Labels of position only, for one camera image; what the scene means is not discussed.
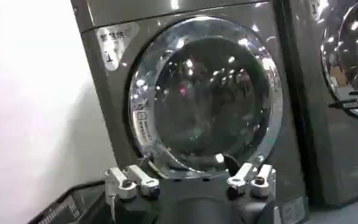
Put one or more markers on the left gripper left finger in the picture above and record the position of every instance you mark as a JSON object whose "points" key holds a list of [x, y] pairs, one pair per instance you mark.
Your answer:
{"points": [[142, 179]]}

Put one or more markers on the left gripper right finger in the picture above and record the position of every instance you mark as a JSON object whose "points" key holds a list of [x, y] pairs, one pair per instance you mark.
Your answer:
{"points": [[243, 175]]}

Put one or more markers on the round glass dryer door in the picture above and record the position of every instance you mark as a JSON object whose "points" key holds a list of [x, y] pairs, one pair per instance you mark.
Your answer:
{"points": [[355, 54], [209, 100]]}

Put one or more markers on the small grey rating label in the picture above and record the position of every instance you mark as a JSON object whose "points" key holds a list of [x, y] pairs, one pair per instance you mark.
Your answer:
{"points": [[293, 210]]}

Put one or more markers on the black laundry basket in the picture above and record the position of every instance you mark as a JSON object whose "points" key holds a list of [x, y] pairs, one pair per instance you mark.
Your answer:
{"points": [[72, 204]]}

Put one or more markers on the grey dryer with white sticker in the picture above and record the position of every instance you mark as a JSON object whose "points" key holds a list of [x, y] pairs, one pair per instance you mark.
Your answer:
{"points": [[106, 100]]}

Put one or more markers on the white sticker with black print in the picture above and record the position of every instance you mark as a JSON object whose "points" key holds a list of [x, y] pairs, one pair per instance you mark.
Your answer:
{"points": [[113, 42]]}

